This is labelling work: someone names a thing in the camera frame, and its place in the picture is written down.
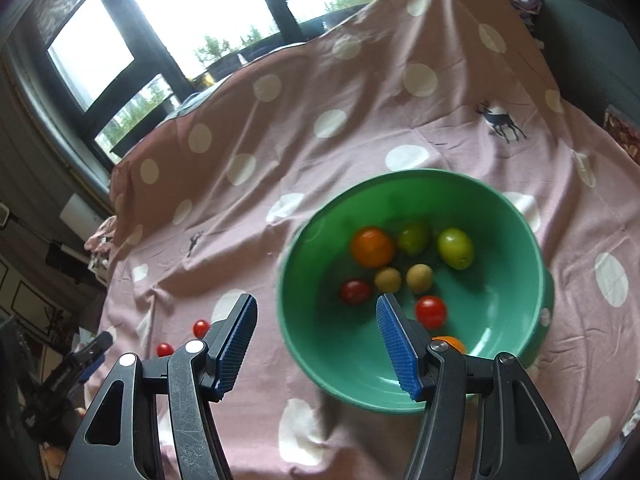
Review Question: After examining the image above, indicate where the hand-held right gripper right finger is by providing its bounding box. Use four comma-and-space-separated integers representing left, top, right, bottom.
376, 294, 581, 480

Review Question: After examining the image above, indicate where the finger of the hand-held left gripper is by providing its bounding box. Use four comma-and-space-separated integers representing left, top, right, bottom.
75, 357, 105, 386
67, 331, 115, 362

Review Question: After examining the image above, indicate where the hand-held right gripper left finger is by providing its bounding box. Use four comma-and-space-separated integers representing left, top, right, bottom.
59, 293, 259, 480

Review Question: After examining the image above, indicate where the large red tomato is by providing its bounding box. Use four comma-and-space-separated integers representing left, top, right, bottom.
415, 295, 448, 328

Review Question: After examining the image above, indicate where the orange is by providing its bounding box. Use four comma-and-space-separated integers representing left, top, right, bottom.
431, 335, 467, 355
350, 226, 396, 268

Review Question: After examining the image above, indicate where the tan longan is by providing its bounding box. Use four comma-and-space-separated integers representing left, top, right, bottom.
406, 263, 434, 294
374, 266, 403, 293

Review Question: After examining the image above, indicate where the oblong red cherry tomato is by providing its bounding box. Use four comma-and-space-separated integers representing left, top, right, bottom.
340, 279, 373, 306

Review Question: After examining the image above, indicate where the green plastic bowl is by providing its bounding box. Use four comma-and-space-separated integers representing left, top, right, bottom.
276, 168, 556, 415

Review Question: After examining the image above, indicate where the round green fruit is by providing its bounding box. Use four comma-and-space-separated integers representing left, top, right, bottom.
397, 221, 433, 257

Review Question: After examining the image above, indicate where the oblong green fruit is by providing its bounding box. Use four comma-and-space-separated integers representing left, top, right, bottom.
437, 227, 475, 270

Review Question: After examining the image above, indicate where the floral pink cloth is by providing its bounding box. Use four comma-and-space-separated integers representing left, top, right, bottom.
84, 216, 118, 273

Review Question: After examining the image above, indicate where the white box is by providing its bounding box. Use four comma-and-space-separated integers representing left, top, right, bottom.
59, 194, 108, 241

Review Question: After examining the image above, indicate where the pink polka-dot cloth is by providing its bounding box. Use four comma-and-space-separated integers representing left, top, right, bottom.
82, 0, 640, 480

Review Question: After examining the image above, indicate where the black-framed window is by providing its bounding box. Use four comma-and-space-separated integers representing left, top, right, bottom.
30, 0, 416, 161

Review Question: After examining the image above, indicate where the brown patterned cloth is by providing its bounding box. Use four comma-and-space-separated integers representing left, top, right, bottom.
602, 105, 640, 166

